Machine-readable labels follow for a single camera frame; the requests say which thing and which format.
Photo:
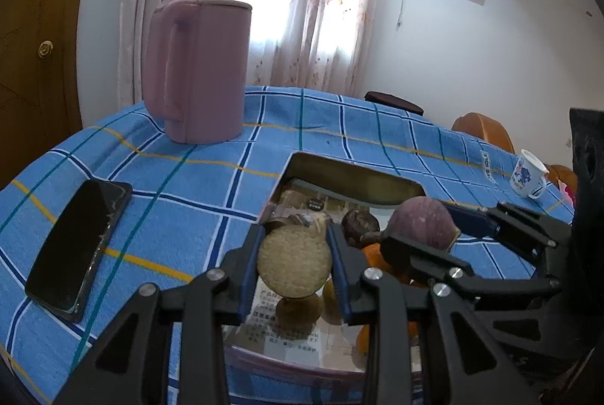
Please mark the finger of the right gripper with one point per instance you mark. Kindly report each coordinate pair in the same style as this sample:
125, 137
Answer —
473, 222
420, 261

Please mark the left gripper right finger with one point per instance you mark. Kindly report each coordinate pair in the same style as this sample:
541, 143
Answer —
367, 295

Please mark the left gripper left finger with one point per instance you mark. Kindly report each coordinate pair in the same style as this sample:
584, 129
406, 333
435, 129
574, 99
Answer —
221, 296

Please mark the large purple round fruit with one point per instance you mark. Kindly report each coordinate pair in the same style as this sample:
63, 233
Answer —
421, 219

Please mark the orange fruit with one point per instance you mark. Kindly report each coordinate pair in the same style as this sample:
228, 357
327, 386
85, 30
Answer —
363, 337
375, 259

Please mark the cut purple yam slice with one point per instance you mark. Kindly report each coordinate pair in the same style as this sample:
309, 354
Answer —
294, 261

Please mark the green kiwi on table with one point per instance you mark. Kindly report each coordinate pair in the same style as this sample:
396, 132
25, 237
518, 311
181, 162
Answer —
331, 306

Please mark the paper leaflet in tin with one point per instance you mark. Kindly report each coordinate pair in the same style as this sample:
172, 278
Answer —
296, 332

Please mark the white blue floral mug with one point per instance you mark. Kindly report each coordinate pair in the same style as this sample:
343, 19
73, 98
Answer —
529, 177

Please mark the dark brown mangosteen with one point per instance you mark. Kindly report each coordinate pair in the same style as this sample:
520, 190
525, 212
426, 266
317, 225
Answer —
360, 228

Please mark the pink metal tin box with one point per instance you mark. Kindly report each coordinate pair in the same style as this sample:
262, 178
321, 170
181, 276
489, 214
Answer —
272, 361

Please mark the dark round stool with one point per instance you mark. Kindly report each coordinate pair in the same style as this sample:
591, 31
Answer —
393, 101

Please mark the black smartphone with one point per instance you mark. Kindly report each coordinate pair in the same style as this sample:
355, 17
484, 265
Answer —
64, 270

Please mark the pink plastic pitcher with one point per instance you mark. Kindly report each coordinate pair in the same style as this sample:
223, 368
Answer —
195, 68

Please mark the brass door knob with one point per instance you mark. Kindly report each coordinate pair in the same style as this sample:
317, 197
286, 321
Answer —
45, 49

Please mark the brown wooden door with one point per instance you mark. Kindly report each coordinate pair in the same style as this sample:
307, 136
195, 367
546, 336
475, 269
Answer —
39, 94

